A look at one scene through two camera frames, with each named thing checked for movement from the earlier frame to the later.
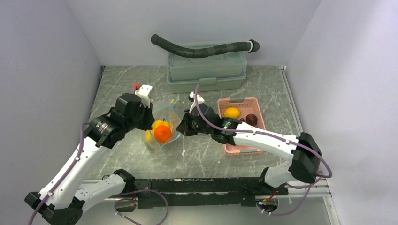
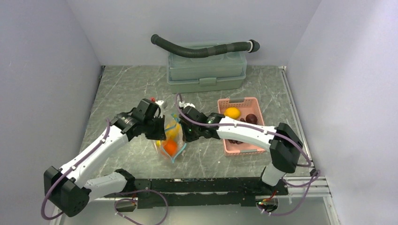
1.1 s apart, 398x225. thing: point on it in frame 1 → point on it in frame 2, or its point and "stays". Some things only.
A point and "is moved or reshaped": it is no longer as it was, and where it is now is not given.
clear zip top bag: x=165 y=125 is moved or reshaped
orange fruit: x=162 y=133 is moved or reshaped
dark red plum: x=251 y=119 stays
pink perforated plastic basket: x=246 y=105 stays
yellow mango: x=232 y=113 stays
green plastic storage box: x=223 y=71 stays
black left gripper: x=147 y=125 → x=160 y=134
